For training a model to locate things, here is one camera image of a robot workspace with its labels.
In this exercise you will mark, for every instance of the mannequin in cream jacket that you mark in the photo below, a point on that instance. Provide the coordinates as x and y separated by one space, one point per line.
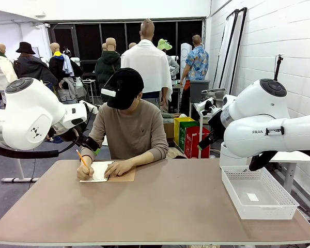
0 69

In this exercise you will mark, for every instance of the mannequin with green hat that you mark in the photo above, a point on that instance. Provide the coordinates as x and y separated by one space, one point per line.
164 44

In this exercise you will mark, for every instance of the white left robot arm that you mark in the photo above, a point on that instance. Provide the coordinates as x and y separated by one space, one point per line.
28 113

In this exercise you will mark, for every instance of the bare mannequin head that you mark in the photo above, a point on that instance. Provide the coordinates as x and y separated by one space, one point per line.
104 46
132 45

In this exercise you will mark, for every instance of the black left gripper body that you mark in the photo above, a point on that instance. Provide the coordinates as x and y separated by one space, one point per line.
89 143

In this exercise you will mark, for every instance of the white perforated plastic basket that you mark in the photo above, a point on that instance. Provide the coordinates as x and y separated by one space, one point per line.
232 178

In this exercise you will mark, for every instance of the green cloth pile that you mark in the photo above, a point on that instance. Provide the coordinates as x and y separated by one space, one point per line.
169 117

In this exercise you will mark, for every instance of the person's right forearm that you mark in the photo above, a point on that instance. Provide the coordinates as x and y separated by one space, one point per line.
89 156

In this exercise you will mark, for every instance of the person in beige sweater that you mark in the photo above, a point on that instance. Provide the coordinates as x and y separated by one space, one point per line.
129 129

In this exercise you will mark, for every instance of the black baseball cap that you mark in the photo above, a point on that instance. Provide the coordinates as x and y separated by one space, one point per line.
125 87

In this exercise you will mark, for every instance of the red bag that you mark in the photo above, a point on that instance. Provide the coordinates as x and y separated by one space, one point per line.
193 144

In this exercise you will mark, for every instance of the white cylindrical bin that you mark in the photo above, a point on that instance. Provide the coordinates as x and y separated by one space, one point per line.
228 158

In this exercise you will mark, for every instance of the black tripod with camera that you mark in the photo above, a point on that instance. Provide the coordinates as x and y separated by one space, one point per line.
278 67

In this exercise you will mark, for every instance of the mannequin with black hat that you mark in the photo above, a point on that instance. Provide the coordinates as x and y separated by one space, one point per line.
31 67

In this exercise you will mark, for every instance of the mannequin with yellow collar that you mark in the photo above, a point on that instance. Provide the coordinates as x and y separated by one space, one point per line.
58 64

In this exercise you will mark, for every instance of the mannequin in floral shirt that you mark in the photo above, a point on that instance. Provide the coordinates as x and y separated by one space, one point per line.
196 64

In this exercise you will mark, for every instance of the yellow bag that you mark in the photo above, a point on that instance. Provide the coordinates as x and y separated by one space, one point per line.
182 122

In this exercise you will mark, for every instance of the grey box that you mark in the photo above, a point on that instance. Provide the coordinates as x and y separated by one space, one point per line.
199 90

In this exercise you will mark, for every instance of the small white basket label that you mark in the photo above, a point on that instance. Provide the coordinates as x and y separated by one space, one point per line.
252 197

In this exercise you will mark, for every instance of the white stand foot with pole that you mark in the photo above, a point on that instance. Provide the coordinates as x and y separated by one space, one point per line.
19 179

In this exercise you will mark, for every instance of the tall white appliance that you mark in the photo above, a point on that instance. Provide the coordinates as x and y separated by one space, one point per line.
185 54

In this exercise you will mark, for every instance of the yellow pencil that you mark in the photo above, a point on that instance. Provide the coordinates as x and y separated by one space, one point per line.
80 156

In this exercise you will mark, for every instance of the person's right hand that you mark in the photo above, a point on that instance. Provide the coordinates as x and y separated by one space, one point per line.
85 173

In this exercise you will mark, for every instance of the spiral notebook with brown cover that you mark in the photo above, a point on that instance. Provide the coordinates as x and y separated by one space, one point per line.
99 170

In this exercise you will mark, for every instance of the black framed white panel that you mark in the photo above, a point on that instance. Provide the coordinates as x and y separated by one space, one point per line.
226 51
239 51

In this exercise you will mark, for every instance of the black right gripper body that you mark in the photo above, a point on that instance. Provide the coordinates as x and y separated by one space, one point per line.
209 138

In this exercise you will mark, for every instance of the small white side table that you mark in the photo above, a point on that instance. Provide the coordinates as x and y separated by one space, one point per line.
197 108

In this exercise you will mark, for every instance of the mannequin in dark green hoodie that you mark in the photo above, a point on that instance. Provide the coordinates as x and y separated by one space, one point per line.
106 67

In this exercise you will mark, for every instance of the white folding stand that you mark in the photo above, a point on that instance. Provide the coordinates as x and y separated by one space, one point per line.
89 81

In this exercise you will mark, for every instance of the person's left forearm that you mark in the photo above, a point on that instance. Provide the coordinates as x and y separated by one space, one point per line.
149 157

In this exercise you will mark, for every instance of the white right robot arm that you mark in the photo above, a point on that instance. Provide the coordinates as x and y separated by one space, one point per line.
261 121

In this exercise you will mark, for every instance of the cardboard box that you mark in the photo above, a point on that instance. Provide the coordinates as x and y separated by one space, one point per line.
168 130

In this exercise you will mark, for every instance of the mannequin draped in white cloth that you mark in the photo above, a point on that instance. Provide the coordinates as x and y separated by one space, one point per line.
147 64

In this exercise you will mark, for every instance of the person's left hand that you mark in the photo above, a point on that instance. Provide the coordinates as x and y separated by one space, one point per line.
118 168

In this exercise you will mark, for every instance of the green bag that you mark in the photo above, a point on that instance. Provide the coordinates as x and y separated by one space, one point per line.
188 129

